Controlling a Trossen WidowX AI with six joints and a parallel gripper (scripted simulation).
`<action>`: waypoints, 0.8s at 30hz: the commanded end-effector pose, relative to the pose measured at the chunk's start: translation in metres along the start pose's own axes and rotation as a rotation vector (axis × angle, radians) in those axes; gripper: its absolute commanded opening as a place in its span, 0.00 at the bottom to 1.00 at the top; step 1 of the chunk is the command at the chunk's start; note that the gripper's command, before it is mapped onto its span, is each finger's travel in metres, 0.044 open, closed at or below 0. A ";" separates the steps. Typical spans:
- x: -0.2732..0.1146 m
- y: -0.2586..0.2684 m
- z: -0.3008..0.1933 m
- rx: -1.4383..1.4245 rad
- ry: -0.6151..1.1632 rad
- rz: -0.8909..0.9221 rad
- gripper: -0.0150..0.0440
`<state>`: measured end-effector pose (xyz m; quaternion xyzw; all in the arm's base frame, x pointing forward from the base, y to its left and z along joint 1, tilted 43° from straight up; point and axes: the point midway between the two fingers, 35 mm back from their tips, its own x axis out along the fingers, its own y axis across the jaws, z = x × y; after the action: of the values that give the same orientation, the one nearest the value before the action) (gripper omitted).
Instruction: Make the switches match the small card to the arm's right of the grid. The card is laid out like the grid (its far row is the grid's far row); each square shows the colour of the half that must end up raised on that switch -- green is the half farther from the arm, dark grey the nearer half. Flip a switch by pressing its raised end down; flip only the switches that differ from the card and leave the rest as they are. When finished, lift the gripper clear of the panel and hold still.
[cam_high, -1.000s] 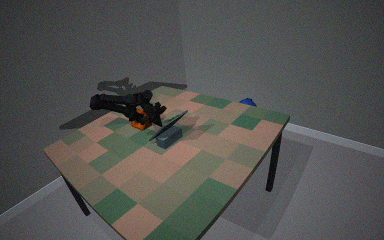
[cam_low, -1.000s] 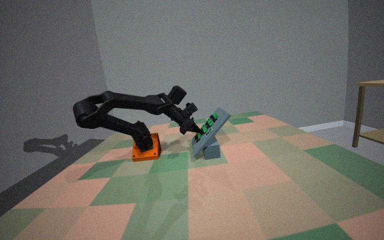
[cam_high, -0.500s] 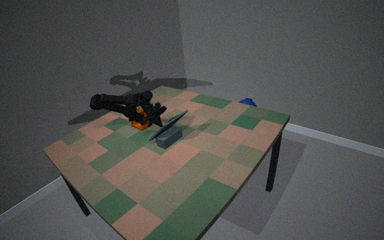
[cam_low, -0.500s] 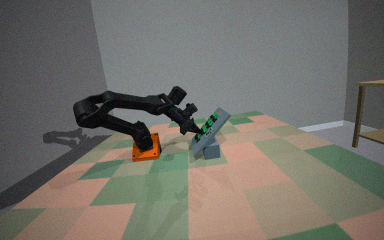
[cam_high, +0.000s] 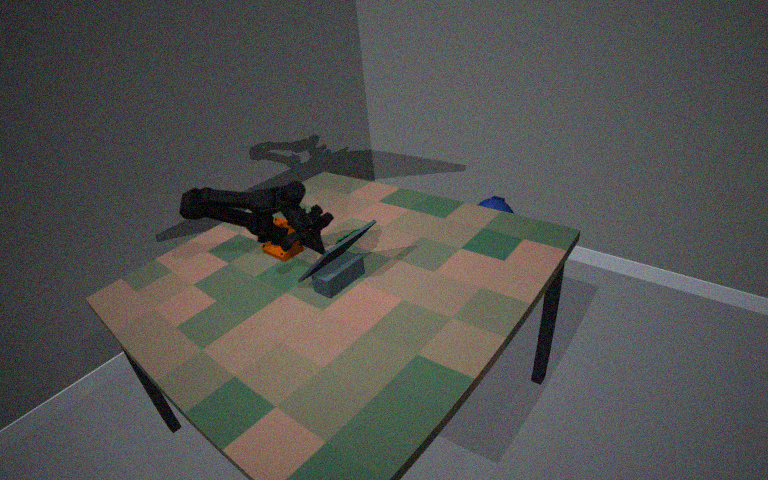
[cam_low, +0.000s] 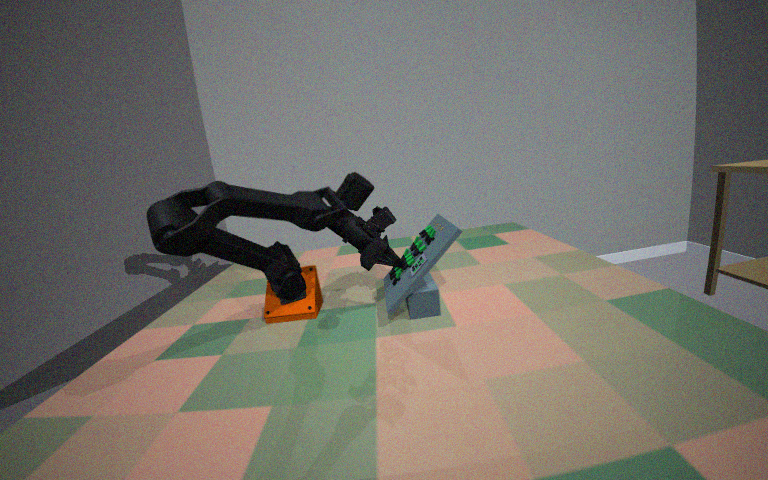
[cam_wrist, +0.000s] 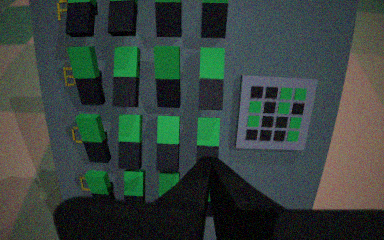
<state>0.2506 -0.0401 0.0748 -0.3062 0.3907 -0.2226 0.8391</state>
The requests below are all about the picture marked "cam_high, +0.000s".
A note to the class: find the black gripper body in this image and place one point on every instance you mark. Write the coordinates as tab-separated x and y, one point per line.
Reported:
288	240

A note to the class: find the grey switch panel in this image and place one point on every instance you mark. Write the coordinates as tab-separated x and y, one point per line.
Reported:
338	268

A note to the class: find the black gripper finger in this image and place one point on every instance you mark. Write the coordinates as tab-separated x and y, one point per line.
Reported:
318	238
310	242

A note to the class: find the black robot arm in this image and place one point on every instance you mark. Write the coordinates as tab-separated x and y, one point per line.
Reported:
217	204

